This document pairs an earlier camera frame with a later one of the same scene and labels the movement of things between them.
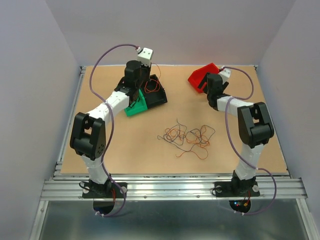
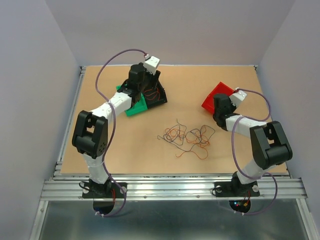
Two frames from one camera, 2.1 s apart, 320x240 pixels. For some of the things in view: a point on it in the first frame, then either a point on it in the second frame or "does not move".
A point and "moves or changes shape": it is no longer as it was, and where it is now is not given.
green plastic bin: x=139 y=106 does not move
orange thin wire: x=153 y=79 moves or changes shape
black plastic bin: x=153 y=92 does not move
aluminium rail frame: x=273 y=187 does not move
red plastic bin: x=198 y=79 moves or changes shape
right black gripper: x=224 y=86 -> x=233 y=107
